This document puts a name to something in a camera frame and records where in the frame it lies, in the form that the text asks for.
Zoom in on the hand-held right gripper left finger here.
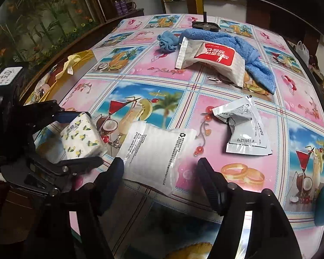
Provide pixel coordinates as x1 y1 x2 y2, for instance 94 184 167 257
24 156 125 259

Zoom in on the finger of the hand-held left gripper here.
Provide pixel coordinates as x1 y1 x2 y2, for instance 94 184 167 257
24 100 80 130
3 155 104 195

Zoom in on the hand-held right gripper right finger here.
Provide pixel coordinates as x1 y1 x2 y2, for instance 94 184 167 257
197 157 303 259

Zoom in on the lemon print tissue pack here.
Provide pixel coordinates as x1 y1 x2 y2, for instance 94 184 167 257
60 112 108 160

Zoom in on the large white packet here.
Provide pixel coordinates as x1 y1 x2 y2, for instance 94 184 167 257
116 121 197 195

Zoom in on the yellow cardboard box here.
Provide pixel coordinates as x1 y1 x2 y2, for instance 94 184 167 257
22 50 95 106

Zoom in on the printed tablecloth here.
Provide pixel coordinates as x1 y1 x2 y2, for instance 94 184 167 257
32 13 324 259

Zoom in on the pale yellow rubber glove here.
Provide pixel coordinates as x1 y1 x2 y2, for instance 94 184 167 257
55 55 83 79

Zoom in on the silver white sachet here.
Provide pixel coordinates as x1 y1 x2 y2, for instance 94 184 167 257
212 96 273 156

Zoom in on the white packet red label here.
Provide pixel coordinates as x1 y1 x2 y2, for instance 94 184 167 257
175 36 246 88

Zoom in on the blue towel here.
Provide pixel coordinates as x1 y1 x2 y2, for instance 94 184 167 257
179 28 276 95

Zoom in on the small blue cloth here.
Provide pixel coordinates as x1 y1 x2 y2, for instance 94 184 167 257
157 31 180 53

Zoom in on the black stand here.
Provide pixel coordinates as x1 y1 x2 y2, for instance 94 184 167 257
192 11 221 32

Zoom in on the white plastic bag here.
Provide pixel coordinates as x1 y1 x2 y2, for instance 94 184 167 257
295 41 311 65

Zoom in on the flower wall panel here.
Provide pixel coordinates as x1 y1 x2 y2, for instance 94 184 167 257
0 0 106 87

